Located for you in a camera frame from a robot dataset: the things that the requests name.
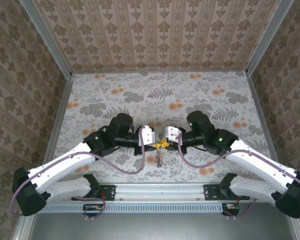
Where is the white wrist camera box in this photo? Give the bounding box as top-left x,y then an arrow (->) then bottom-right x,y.
137,124 -> 156,147
164,125 -> 183,145

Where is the floral patterned table cover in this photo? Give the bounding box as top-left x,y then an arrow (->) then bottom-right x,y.
46,71 -> 281,185

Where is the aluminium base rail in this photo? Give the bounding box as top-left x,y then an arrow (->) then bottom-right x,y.
43,182 -> 278,202

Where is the aluminium table side rail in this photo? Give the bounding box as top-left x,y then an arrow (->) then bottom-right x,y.
41,74 -> 75,166
246,72 -> 285,173

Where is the silver metal panel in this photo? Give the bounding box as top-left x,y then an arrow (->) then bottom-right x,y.
12,199 -> 300,240

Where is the brown keyring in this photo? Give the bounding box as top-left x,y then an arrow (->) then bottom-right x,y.
155,133 -> 165,168

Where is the aluminium frame post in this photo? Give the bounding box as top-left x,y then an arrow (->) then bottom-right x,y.
19,0 -> 73,79
245,0 -> 296,76

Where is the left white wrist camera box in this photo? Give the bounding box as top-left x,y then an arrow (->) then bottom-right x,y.
137,124 -> 156,147

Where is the grey slotted cable duct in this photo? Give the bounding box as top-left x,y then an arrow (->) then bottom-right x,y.
43,202 -> 225,214

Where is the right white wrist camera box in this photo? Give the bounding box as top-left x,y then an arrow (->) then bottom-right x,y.
164,125 -> 183,145

